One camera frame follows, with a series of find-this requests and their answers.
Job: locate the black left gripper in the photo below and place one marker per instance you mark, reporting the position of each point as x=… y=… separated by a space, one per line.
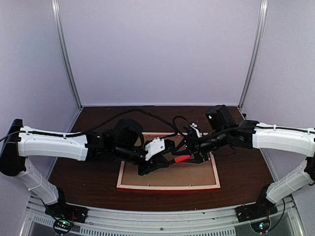
x=154 y=161

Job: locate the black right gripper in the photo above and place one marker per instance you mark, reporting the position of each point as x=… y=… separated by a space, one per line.
x=196 y=150

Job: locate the red picture frame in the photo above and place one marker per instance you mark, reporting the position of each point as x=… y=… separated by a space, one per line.
x=167 y=188

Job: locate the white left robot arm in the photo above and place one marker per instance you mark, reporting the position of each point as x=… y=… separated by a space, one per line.
x=124 y=142

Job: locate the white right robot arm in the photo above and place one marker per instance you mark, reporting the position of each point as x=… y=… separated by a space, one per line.
x=251 y=134

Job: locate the left controller board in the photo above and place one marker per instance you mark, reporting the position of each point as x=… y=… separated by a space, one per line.
x=62 y=227

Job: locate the controller board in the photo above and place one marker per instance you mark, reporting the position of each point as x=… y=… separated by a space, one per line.
x=62 y=227
x=261 y=227

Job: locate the right controller board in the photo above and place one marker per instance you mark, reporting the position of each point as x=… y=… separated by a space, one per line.
x=261 y=227

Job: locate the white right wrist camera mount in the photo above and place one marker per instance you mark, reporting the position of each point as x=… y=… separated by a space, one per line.
x=199 y=133

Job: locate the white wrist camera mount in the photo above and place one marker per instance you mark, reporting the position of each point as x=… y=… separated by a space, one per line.
x=199 y=133
x=154 y=147

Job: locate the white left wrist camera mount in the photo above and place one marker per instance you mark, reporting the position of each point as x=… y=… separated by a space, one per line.
x=154 y=147

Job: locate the aluminium front rail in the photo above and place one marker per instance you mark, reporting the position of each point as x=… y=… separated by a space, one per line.
x=210 y=222

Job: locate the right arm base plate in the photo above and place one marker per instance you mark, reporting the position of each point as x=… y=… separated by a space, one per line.
x=254 y=211

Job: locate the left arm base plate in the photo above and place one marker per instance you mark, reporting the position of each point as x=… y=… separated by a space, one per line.
x=69 y=212

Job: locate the right aluminium corner post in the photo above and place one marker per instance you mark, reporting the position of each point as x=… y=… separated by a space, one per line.
x=260 y=28

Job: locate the aluminium corner post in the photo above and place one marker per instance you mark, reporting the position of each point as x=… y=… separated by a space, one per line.
x=260 y=28
x=65 y=56

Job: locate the left aluminium corner post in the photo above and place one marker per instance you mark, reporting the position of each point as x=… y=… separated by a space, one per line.
x=65 y=56

